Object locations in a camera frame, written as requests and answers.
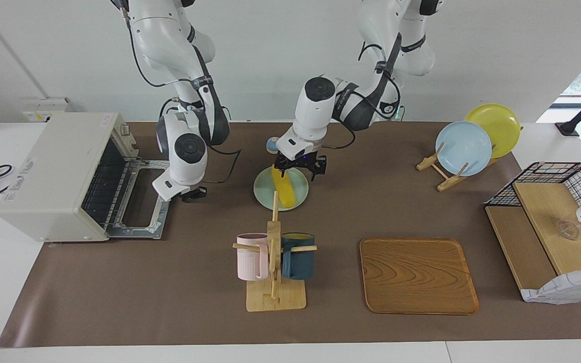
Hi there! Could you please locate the wooden mug rack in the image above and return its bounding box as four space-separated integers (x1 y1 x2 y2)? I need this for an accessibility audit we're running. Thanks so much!
233 190 318 312

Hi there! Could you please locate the pale green plate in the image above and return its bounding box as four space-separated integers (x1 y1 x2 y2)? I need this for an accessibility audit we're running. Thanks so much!
253 166 310 211

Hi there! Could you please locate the light blue plate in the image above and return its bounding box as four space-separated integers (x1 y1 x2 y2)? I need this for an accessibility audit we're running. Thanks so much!
435 121 493 177

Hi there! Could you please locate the pink mug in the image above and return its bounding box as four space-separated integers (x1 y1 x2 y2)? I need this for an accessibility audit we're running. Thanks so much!
236 233 270 281

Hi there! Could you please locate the metal oven wire rack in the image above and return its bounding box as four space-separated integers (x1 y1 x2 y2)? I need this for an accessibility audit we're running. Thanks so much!
81 139 142 227

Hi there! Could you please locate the white toaster oven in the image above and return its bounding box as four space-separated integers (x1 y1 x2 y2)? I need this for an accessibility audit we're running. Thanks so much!
0 112 180 244

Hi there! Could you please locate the brown wooden tray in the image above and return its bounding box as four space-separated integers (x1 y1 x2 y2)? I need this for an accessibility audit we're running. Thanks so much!
360 238 480 315

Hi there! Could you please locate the wooden plate rack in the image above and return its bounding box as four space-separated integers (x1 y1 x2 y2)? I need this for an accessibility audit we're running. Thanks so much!
417 141 503 192

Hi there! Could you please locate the wooden two-tier shelf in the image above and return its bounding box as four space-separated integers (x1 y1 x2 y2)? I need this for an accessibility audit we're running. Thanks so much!
485 181 581 303

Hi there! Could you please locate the small clear glass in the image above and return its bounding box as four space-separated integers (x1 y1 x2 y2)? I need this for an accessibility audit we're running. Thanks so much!
555 220 581 241

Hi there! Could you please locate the white checkered cloth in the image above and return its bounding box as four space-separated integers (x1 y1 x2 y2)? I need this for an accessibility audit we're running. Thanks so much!
520 266 581 305

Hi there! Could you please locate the dark teal mug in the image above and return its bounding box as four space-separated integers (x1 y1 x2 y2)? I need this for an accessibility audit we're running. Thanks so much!
281 232 316 281

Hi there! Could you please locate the yellow corn cob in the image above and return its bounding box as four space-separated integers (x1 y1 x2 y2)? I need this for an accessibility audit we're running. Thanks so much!
271 165 295 207

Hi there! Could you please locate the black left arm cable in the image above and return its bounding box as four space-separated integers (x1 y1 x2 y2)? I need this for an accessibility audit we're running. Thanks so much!
321 43 403 150

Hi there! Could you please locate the brown table mat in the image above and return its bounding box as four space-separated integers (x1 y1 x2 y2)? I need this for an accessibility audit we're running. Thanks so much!
0 121 581 348

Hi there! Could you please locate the white wall outlet box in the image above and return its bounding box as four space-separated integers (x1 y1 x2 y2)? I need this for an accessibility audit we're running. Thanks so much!
22 97 77 123

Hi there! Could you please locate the yellow plate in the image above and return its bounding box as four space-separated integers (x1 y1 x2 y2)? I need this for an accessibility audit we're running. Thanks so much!
464 103 521 159

